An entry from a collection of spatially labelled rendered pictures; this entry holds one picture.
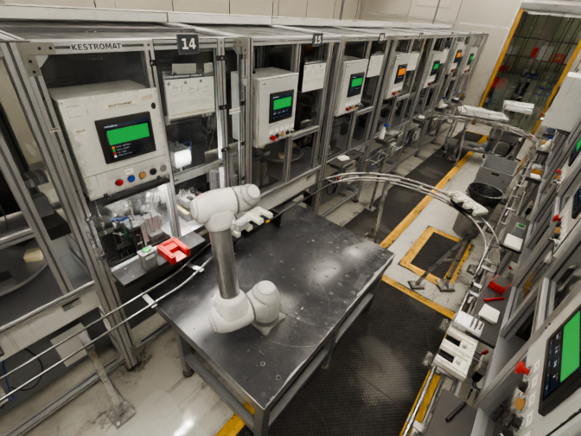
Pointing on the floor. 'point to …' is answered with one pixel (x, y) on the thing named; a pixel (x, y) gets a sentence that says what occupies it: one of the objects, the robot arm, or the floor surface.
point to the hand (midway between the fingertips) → (191, 201)
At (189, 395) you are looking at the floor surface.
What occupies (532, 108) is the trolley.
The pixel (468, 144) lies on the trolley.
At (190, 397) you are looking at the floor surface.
